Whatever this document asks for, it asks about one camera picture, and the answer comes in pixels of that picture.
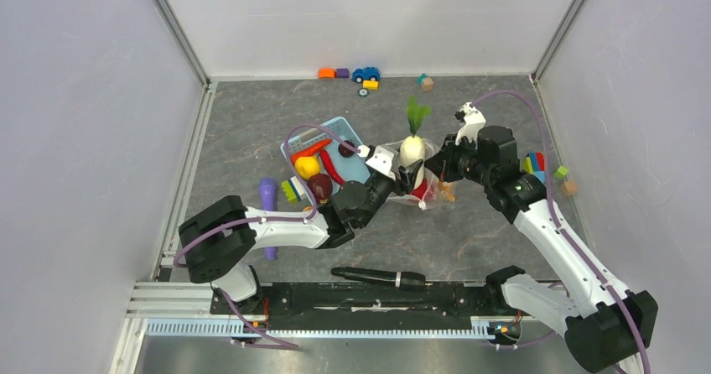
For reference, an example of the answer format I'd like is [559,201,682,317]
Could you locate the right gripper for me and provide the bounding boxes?
[423,133,493,187]

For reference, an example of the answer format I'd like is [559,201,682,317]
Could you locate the clear polka dot zip bag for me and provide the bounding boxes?
[387,168,456,210]

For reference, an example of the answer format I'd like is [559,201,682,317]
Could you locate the white toy radish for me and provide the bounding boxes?
[399,95,431,167]

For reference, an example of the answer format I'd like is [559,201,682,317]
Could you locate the orange toy food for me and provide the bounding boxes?
[438,181,456,202]

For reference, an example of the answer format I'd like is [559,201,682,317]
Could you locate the yellow toy pear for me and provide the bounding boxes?
[294,156,321,180]

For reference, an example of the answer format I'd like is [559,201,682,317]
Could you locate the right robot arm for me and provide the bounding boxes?
[425,126,658,373]

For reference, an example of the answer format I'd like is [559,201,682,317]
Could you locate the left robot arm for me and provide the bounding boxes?
[174,160,424,314]

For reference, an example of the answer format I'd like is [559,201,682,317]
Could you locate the dark plum toy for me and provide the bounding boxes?
[338,140,357,158]

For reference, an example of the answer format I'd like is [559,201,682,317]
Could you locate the light blue plastic basket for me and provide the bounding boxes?
[280,117,371,194]

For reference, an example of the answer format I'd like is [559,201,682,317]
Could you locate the red toy chili pepper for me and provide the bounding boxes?
[319,150,345,185]

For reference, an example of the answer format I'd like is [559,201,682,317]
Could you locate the multicolour brick block stack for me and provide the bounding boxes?
[522,152,546,184]

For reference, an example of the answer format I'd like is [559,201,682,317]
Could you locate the tan and teal wooden blocks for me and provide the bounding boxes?
[418,74,433,91]

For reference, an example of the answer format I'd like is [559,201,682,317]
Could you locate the dark red toy beet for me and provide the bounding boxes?
[307,173,334,205]

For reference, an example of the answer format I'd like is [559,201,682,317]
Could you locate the yellow brick block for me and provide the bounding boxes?
[362,81,379,91]

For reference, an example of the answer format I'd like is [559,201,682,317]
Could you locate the orange toy carrot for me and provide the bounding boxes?
[289,139,332,164]

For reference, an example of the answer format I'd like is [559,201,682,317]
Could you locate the blue toy car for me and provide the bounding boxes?
[351,66,381,84]

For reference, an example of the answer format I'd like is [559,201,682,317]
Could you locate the black marker pen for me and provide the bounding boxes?
[331,267,427,291]

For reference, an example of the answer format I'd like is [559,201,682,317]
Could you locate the green wooden cube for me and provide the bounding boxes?
[554,165,569,179]

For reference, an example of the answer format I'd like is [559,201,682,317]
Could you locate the green white brick block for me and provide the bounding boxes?
[281,176,307,204]

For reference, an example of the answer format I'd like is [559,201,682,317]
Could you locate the purple cube block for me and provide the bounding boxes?
[335,68,350,79]

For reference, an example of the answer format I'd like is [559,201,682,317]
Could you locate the tan wooden cube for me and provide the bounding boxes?
[560,180,579,196]

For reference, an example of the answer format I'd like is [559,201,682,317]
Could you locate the orange arch block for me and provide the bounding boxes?
[317,67,337,79]

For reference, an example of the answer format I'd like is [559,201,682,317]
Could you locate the purple toy eggplant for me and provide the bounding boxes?
[258,177,278,261]

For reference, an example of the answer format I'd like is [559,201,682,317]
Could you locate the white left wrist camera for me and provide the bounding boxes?
[357,145,397,181]

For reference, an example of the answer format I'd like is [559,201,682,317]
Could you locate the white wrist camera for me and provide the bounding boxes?
[454,101,486,145]
[357,145,397,181]

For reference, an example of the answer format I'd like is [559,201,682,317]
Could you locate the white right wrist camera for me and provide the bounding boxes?
[454,101,486,145]

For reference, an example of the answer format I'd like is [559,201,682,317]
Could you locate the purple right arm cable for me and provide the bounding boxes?
[469,89,652,374]

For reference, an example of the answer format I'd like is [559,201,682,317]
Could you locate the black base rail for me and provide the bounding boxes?
[236,282,518,331]

